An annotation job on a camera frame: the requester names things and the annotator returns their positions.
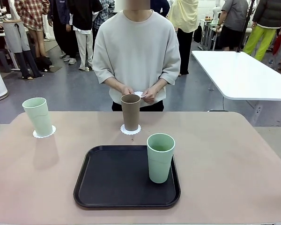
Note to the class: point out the person in yellow top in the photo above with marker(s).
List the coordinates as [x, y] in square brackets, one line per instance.
[185, 16]

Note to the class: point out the black shoulder bag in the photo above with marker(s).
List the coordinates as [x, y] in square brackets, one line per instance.
[197, 32]

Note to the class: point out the person's right forearm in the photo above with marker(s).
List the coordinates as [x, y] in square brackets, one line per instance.
[116, 84]

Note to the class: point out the person's left forearm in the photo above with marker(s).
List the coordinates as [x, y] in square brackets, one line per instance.
[159, 84]

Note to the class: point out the brown tall cup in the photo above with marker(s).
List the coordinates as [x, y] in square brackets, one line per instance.
[130, 112]

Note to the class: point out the white metal-frame desk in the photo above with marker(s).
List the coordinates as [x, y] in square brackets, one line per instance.
[209, 30]

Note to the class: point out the person's right hand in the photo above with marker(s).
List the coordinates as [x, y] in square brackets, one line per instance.
[127, 90]

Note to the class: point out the person in blue checked shirt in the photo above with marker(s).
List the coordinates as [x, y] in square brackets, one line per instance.
[100, 18]

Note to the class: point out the large white table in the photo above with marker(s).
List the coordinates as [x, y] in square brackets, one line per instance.
[243, 75]

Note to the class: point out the person in red plaid shirt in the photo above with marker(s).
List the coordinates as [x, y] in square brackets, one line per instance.
[31, 11]

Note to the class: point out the grey plastic stool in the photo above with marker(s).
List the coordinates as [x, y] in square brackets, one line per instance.
[1, 61]

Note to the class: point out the person's left hand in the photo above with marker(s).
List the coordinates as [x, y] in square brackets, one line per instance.
[151, 96]

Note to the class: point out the person in beige sweater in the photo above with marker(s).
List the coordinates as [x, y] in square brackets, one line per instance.
[135, 47]

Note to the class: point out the person in white trousers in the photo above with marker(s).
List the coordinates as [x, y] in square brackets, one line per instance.
[84, 44]

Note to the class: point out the black floor bag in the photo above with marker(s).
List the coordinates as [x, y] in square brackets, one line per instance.
[44, 62]

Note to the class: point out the small white robot arm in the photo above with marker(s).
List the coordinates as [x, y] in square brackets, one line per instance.
[215, 11]

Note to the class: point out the white scalloped paper coaster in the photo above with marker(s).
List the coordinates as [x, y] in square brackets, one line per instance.
[53, 131]
[139, 93]
[130, 133]

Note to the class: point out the black pole stand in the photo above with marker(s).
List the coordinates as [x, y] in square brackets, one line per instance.
[244, 30]

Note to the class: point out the person in navy jacket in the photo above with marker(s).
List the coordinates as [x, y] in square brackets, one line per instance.
[59, 23]

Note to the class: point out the black plastic serving tray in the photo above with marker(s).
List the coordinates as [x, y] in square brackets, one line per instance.
[112, 182]

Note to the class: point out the person in lime trousers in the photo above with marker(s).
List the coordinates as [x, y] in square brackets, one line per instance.
[260, 39]

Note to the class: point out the person in grey t-shirt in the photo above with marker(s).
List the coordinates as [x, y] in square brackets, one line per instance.
[235, 16]

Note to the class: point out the pale green tall cup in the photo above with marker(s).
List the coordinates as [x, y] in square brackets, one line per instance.
[38, 117]
[160, 166]

